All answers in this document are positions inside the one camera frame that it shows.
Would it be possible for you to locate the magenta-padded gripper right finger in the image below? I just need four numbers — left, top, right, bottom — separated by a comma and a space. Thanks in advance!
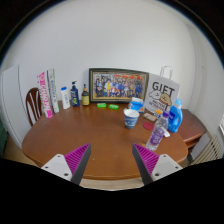
131, 143, 184, 186

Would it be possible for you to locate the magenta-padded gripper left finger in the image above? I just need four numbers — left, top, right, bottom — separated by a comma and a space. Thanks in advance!
40, 143, 92, 186

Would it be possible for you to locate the clear purple-capped water bottle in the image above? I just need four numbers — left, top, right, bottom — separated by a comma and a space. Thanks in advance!
145, 110, 170, 152

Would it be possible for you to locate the flat round red coaster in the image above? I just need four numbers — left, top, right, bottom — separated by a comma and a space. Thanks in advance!
142, 121, 155, 131

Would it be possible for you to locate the patterned snack packet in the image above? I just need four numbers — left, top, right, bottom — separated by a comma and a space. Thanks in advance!
143, 112, 157, 122

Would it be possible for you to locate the blue patterned paper cup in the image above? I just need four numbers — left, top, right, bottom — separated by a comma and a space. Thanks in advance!
123, 108, 140, 130

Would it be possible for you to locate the colourful puzzle cube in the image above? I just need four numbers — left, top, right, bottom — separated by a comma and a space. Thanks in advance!
153, 109, 164, 119

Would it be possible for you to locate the blue detergent bottle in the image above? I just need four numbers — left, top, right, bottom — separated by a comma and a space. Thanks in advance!
167, 98, 184, 134

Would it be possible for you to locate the blue tissue pack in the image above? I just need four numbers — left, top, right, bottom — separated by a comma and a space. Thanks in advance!
128, 97, 145, 114

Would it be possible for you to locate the white lotion bottle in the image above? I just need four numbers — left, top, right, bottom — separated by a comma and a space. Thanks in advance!
60, 86, 71, 110

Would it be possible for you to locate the amber pump bottle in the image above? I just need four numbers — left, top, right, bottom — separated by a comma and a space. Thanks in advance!
81, 83, 91, 107

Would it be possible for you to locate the white radiator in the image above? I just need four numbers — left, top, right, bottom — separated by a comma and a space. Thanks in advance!
195, 133, 224, 165

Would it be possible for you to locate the white paper gift bag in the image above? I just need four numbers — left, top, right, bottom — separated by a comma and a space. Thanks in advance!
143, 65, 181, 113

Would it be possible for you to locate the brown wooden chair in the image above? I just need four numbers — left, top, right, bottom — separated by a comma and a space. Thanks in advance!
25, 87, 44, 127

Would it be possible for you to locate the pink and white tube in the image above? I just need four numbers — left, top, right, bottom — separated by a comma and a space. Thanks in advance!
36, 71, 54, 119

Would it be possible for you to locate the framed group photo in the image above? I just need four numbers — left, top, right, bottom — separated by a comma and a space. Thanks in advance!
88, 67, 150, 104

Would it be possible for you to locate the white cabinet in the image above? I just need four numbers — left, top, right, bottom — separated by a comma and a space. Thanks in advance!
0, 64, 32, 148

